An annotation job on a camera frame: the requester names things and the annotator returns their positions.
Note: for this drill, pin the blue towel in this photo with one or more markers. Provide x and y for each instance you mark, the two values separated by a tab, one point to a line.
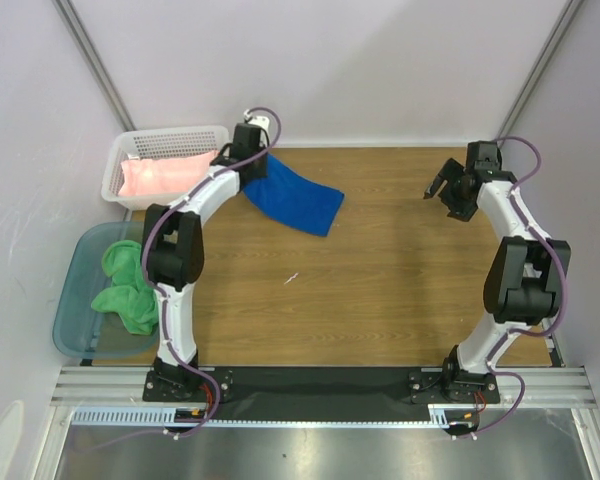
294	201

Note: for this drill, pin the blue translucent plastic tub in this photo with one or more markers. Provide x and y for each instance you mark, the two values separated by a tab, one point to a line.
81	332

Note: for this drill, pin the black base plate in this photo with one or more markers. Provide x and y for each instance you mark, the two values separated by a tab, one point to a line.
343	394

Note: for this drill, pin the left aluminium frame post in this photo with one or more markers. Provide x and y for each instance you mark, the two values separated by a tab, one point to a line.
86	47

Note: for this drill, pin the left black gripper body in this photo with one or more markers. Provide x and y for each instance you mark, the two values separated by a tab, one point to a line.
259	166

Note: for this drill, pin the aluminium frame post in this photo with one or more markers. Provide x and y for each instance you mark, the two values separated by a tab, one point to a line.
559	31
86	47

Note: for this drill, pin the pink towel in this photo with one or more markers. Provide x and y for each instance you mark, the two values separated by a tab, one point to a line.
162	176

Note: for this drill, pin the white perforated plastic basket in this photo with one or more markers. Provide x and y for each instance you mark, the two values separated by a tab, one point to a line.
156	144

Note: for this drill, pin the green towel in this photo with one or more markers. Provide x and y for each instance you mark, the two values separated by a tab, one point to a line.
128	296

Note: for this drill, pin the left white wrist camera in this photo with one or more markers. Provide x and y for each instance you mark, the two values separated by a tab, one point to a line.
261	121

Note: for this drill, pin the small white scrap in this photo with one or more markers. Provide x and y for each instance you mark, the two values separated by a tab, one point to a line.
291	278

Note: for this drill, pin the right aluminium frame post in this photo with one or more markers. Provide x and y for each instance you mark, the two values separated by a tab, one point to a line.
559	31

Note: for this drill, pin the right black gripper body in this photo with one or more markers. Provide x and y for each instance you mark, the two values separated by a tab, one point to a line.
450	184

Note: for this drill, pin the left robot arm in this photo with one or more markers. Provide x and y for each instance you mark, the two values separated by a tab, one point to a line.
173	258

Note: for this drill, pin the slotted aluminium rail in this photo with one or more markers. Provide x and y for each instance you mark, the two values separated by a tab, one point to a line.
113	396

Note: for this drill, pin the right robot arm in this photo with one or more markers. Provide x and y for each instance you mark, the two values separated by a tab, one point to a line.
526	283

